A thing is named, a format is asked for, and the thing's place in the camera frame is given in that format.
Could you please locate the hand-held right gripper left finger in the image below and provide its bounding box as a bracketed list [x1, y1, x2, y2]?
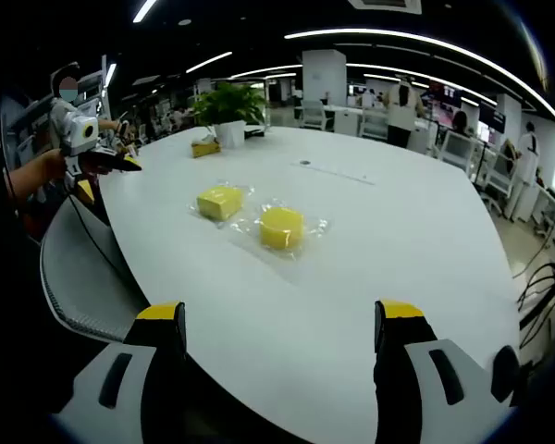
[50, 300, 191, 444]

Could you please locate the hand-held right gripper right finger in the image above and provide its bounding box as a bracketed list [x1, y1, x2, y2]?
[373, 299, 526, 444]

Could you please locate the square yellow silicone block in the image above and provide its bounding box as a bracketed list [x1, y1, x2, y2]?
[195, 184, 244, 221]

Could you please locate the round yellow silicone block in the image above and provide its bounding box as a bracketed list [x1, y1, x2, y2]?
[258, 206, 306, 251]

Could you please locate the grey mesh chair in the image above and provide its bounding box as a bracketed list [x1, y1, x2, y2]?
[39, 193, 152, 344]

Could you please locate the yellow tissue box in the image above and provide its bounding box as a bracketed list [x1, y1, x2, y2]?
[191, 135, 224, 159]

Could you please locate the potted green plant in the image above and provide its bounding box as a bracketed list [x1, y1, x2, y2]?
[191, 81, 270, 150]

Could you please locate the clear plastic bag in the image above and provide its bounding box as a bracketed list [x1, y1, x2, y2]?
[186, 179, 256, 230]

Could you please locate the round yellow sponge in wrap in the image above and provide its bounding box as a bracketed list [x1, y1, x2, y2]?
[226, 197, 332, 275]

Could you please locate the white office chair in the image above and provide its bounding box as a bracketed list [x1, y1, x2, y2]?
[300, 99, 328, 131]
[436, 129, 478, 174]

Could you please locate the black monitor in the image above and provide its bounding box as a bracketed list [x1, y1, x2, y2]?
[477, 102, 509, 134]

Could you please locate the ceiling strip light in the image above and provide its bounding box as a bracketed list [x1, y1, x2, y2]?
[283, 29, 555, 123]

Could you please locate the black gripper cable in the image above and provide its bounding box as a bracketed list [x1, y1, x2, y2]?
[67, 191, 138, 291]

